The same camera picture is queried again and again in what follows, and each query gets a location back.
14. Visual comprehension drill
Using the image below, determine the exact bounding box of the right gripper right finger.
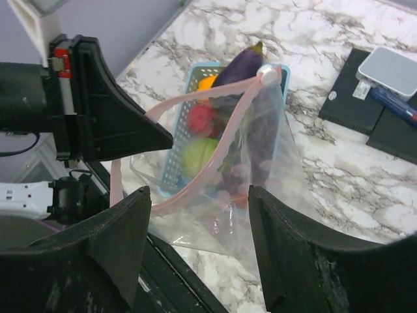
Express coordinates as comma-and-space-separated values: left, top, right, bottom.
248, 186, 416, 312

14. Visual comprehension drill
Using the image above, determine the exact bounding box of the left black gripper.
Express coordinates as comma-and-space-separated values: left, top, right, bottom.
1, 34, 173, 162

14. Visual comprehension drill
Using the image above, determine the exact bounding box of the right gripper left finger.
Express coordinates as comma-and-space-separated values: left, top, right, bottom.
1, 186, 151, 312

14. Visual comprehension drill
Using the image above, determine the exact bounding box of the clear pink zip top bag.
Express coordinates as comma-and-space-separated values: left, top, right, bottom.
130, 63, 307, 260

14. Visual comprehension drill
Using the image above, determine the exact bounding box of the blue plastic basket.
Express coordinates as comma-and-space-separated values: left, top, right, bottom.
157, 61, 291, 200

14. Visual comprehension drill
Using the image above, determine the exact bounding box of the purple eggplant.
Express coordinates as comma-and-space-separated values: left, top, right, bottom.
210, 41, 280, 186

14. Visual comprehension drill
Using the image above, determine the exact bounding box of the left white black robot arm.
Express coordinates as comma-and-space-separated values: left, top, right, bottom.
1, 35, 173, 225

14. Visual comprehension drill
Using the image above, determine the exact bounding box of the green cabbage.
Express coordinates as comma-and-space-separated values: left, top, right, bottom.
180, 138, 219, 179

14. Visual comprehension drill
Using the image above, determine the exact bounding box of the red apple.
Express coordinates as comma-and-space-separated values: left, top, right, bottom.
186, 103, 224, 138

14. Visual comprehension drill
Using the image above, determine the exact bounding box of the yellow bell pepper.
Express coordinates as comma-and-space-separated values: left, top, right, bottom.
197, 75, 217, 91

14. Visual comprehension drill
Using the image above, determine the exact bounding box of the purple grape bunch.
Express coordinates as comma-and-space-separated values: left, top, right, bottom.
216, 164, 250, 207

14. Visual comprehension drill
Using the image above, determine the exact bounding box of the black flat box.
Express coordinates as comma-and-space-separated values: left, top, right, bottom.
366, 109, 417, 164
319, 48, 383, 135

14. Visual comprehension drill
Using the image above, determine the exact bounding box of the blue red screwdriver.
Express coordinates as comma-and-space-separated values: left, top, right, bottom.
371, 86, 416, 127

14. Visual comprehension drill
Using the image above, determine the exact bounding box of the small grey white box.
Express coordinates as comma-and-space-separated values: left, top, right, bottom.
352, 46, 416, 101

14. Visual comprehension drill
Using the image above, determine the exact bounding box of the aluminium side rail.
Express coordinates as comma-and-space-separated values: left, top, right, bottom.
19, 0, 196, 183

